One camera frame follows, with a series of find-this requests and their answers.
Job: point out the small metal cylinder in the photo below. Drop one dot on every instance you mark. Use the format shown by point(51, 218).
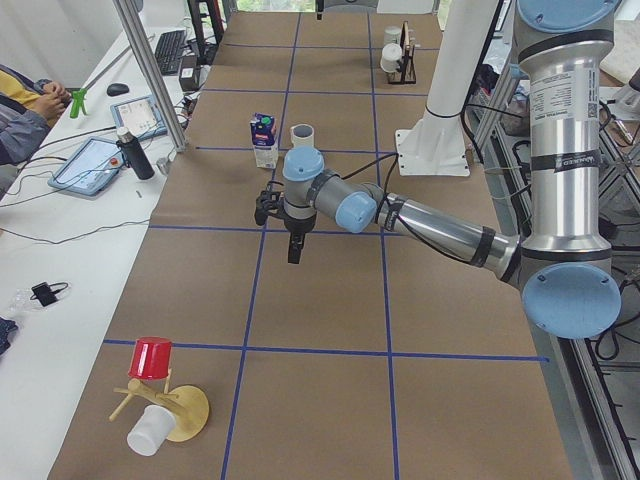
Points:
point(163, 165)

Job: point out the seated person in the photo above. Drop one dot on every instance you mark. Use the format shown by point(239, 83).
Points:
point(29, 110)

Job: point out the near blue teach pendant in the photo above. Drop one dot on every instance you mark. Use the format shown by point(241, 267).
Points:
point(90, 169)

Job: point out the black computer mouse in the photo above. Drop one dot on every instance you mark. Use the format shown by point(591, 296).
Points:
point(116, 89)

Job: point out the aluminium frame post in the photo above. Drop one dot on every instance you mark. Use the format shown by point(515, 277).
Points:
point(145, 58)

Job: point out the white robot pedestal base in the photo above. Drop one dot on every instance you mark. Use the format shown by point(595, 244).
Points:
point(435, 145)

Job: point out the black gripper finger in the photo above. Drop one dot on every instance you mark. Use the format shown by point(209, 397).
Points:
point(295, 248)

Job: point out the white plastic cup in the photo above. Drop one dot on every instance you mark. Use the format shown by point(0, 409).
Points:
point(151, 430)

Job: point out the white mug on rack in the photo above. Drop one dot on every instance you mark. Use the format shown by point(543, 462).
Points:
point(391, 56)
point(392, 35)

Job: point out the black wire cup rack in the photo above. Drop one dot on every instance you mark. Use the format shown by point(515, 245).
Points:
point(406, 73)

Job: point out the far blue teach pendant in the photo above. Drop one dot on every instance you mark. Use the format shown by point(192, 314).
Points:
point(141, 116)

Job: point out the far white mug on rack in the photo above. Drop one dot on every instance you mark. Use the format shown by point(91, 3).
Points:
point(392, 35)

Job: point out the green handled tool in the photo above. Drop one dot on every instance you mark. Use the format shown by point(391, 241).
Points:
point(78, 103)

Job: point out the blue white milk carton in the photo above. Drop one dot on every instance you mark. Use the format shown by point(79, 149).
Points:
point(264, 140)

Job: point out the small black adapter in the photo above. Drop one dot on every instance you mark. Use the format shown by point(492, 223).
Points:
point(46, 293)

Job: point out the black keyboard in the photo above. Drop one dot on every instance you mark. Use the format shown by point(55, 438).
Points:
point(169, 51)

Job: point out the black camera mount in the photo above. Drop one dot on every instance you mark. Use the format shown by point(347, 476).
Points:
point(269, 203)

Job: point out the black water bottle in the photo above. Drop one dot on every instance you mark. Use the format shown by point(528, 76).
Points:
point(133, 153)

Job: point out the blue teach pendant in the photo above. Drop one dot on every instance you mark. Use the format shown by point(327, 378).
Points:
point(141, 116)
point(90, 169)

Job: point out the white grey mug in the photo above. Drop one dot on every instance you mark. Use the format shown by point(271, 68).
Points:
point(302, 135)

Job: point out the red plastic cup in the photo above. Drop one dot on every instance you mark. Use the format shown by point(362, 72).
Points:
point(151, 358)

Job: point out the wooden cup tree stand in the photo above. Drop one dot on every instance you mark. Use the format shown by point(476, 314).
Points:
point(187, 403)

